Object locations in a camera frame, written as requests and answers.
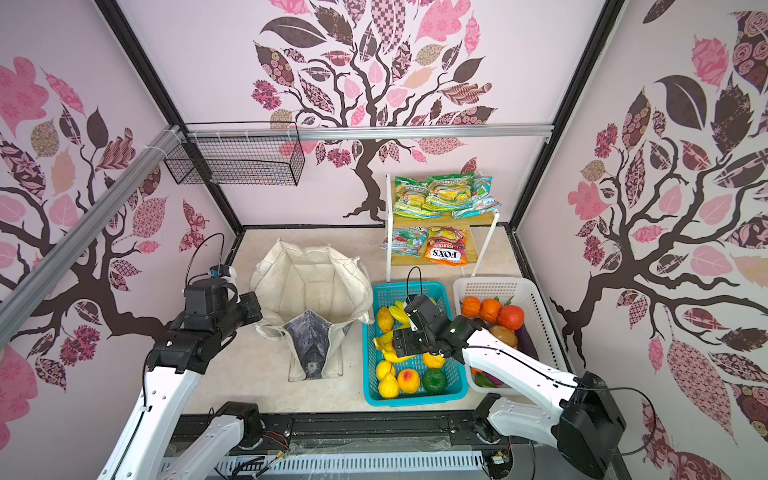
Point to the white plastic basket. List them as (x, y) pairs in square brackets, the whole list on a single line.
[(536, 337)]

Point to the yellow bumpy fruit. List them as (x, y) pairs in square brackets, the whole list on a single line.
[(433, 361)]

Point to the aluminium frame rail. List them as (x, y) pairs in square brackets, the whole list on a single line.
[(368, 133), (25, 298)]

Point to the yellow-orange wrinkled fruit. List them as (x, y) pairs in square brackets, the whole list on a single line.
[(385, 320)]

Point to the beige canvas tote bag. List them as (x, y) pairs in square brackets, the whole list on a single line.
[(310, 297)]

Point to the black wire basket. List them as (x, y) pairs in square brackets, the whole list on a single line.
[(238, 153)]

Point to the aluminium frame rail back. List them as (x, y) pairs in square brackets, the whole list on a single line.
[(368, 133)]

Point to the teal candy bag right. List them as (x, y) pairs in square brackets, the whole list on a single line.
[(481, 201)]

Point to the dark purple eggplant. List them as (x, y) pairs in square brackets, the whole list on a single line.
[(525, 343)]

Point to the small yellow lemon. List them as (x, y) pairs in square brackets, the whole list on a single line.
[(385, 369)]

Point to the brown potato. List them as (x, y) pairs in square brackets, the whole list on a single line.
[(505, 335)]

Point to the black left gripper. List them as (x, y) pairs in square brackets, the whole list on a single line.
[(248, 300)]

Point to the aluminium frame rail left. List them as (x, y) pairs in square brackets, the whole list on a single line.
[(25, 298)]

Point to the orange Fox's candy bag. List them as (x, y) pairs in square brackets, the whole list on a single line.
[(445, 246)]

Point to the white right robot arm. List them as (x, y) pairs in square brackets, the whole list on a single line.
[(576, 415)]

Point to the yellow pear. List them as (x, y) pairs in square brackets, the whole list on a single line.
[(388, 387)]

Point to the yellow-green candy bag middle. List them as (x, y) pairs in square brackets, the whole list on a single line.
[(449, 192)]

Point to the yellow-green candy bag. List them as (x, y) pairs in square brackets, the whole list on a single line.
[(410, 197), (449, 192)]

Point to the yellow banana bunch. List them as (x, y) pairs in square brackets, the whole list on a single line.
[(384, 344), (397, 311)]

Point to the orange pumpkin left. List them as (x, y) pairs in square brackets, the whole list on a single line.
[(471, 307)]

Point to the white wooden shelf rack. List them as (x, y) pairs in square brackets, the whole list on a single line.
[(474, 254)]

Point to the green avocado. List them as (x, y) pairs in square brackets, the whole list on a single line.
[(434, 381)]

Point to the white cable duct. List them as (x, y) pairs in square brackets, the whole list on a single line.
[(315, 465)]

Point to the green mint candy bag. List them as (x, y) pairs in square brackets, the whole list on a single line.
[(409, 241)]

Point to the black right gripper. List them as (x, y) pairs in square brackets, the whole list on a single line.
[(404, 338)]

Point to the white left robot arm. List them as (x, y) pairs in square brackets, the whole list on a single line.
[(213, 312)]

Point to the yellow-green candy bag left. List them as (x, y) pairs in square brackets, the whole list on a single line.
[(410, 197)]

